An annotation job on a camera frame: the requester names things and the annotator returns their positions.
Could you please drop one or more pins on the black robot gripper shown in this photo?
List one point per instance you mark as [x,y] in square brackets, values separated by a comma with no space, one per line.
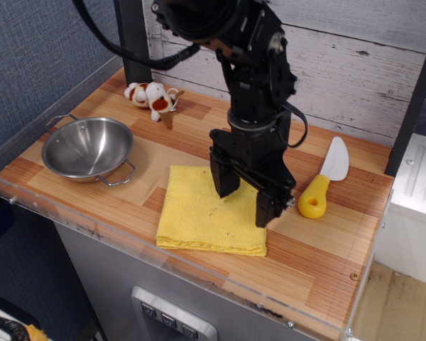
[256,157]

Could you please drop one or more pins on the yellow cloth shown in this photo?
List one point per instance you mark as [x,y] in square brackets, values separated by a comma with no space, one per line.
[195,218]

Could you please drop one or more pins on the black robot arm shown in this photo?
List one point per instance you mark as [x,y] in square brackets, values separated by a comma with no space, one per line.
[249,41]

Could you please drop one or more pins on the white brown plush dog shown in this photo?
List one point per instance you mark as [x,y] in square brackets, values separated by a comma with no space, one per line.
[155,97]

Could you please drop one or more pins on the silver dispenser panel with buttons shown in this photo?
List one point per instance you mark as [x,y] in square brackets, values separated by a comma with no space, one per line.
[172,316]

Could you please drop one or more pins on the grey metal cabinet front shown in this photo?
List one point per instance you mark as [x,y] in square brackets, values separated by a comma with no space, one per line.
[233,293]

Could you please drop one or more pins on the white appliance at right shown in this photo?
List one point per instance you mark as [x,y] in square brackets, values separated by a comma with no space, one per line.
[401,242]

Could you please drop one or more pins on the yellow object bottom left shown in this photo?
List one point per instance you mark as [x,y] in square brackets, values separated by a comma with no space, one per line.
[36,334]

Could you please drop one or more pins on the toy knife yellow handle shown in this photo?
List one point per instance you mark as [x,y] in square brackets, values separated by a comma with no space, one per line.
[312,203]

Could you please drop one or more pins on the stainless steel bowl with handles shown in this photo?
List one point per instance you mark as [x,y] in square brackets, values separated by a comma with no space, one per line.
[88,149]

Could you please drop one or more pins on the dark vertical post right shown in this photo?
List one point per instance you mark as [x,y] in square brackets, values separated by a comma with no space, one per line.
[408,125]

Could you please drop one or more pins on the dark vertical post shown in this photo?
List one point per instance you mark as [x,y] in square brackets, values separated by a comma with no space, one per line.
[408,125]
[132,35]

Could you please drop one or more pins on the dark vertical post left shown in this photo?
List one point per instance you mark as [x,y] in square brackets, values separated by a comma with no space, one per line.
[132,35]

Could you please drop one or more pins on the clear acrylic guard rail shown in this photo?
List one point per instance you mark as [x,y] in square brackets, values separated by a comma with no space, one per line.
[323,263]

